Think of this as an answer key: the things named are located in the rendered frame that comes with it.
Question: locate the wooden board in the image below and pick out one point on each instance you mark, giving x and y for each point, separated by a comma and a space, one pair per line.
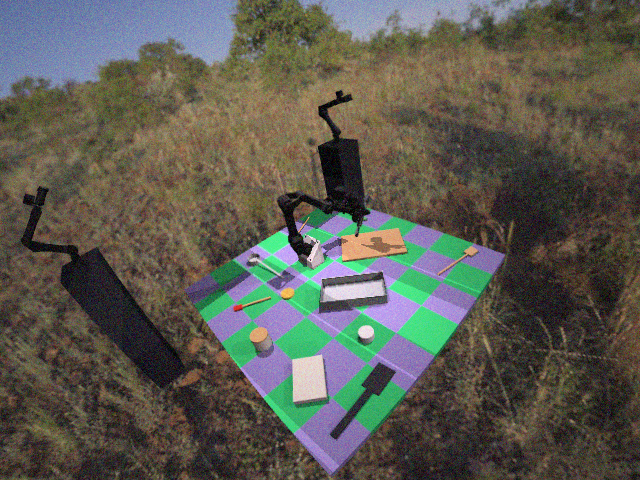
372, 245

